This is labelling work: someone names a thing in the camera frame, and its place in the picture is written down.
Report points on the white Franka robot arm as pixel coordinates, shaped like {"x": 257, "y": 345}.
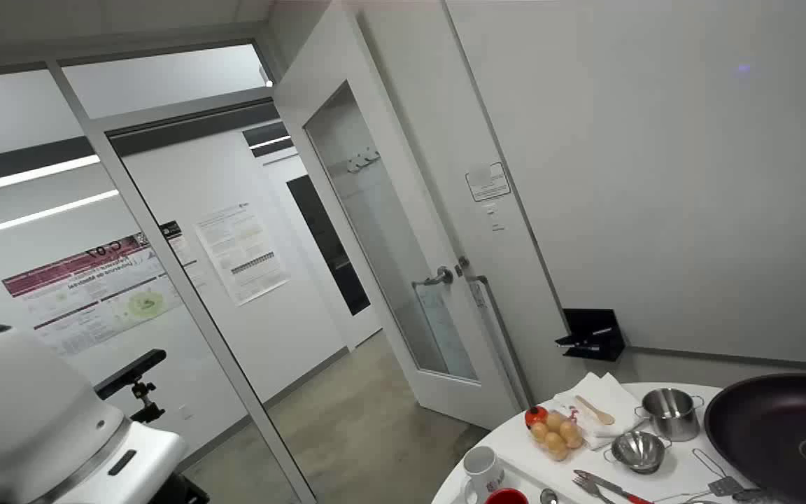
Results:
{"x": 22, "y": 409}

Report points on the small wooden spoon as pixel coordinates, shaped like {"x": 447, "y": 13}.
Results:
{"x": 597, "y": 409}

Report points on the small steel bowl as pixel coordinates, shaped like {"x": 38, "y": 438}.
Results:
{"x": 639, "y": 452}

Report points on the white door with glass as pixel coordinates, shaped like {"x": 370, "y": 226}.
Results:
{"x": 376, "y": 233}

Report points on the dark corridor door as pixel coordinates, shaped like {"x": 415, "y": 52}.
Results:
{"x": 329, "y": 244}

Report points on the small white door sign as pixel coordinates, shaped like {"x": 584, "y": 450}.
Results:
{"x": 488, "y": 181}

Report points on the small orange round toy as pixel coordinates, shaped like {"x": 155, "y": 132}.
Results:
{"x": 535, "y": 415}

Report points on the white ceramic mug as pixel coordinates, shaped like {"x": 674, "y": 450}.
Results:
{"x": 482, "y": 465}

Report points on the white folded napkin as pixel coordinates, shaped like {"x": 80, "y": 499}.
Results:
{"x": 608, "y": 392}

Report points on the red enamel mug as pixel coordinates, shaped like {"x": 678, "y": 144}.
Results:
{"x": 504, "y": 497}

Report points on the small steel round cup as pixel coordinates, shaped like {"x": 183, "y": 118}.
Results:
{"x": 549, "y": 497}

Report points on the small steel pot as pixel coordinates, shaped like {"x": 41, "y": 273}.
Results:
{"x": 670, "y": 409}

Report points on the steel spatula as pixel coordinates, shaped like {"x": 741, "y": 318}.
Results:
{"x": 727, "y": 486}

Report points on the black frying pan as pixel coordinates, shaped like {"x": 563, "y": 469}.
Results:
{"x": 783, "y": 438}

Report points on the white paper wall notice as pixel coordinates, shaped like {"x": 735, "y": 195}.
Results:
{"x": 239, "y": 251}

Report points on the black wall marker holder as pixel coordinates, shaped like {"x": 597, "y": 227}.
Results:
{"x": 594, "y": 333}

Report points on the black stereo camera bar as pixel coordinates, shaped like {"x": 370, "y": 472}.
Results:
{"x": 132, "y": 371}

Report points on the maroon header wall poster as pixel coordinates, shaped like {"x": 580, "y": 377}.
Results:
{"x": 85, "y": 290}

